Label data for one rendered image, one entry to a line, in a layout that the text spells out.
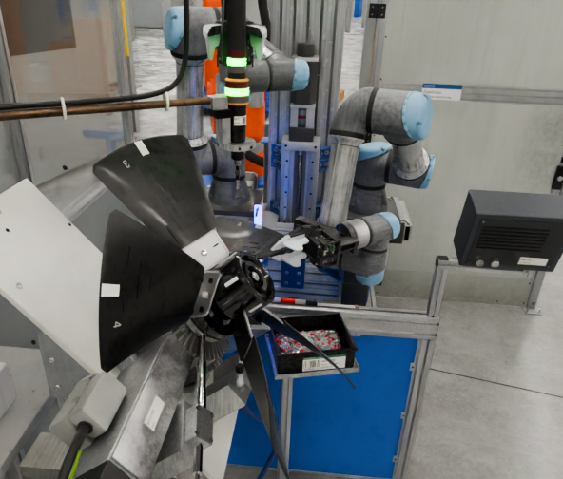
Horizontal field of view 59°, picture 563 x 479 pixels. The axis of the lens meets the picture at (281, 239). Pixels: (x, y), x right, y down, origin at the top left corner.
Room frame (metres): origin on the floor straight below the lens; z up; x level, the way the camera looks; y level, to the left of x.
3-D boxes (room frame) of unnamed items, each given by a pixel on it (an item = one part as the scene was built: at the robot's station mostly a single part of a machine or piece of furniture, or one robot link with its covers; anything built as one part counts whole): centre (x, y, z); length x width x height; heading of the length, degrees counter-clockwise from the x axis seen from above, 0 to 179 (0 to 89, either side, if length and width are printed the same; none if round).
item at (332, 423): (1.30, -0.03, 0.45); 0.82 x 0.02 x 0.66; 86
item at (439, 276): (1.27, -0.46, 0.96); 0.03 x 0.03 x 0.20; 86
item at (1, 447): (0.87, 0.65, 0.85); 0.36 x 0.24 x 0.03; 176
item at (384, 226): (1.18, -0.25, 1.17); 0.11 x 0.08 x 0.09; 123
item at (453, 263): (1.26, -0.56, 1.04); 0.24 x 0.03 x 0.03; 86
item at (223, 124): (0.94, 0.10, 1.50); 0.09 x 0.07 x 0.10; 121
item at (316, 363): (1.13, -0.09, 0.85); 0.22 x 0.17 x 0.07; 101
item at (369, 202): (1.67, -0.30, 1.09); 0.15 x 0.15 x 0.10
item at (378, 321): (1.30, -0.03, 0.82); 0.90 x 0.04 x 0.08; 86
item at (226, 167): (1.70, 0.20, 1.20); 0.13 x 0.12 x 0.14; 114
